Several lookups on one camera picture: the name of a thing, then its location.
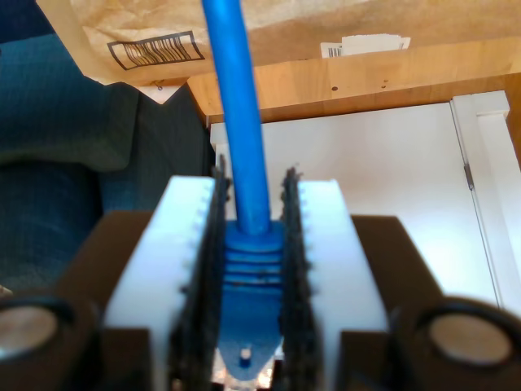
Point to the white shipping label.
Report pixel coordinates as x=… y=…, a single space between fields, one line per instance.
x=366 y=44

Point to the blue sofa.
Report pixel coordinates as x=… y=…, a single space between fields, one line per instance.
x=49 y=122

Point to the white cabinet door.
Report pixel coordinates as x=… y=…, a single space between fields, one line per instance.
x=366 y=183

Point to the brown paper mailer bag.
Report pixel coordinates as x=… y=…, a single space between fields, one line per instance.
x=305 y=24

